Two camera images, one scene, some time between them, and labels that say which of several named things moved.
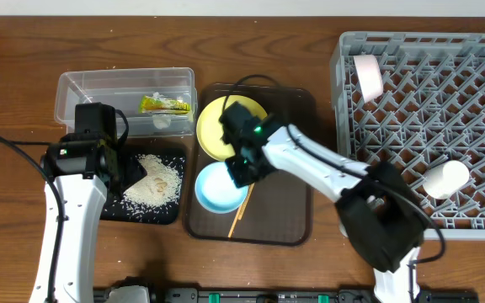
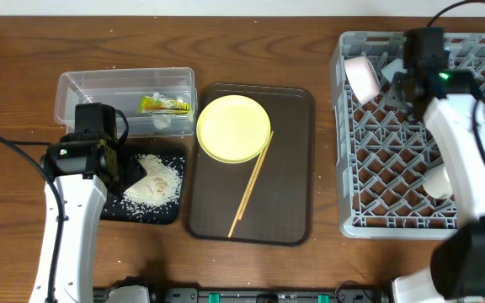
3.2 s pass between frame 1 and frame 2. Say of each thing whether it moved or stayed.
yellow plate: stayed
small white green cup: stayed
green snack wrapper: stayed
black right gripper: moved
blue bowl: moved
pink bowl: moved
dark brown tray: stayed
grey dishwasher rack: stayed
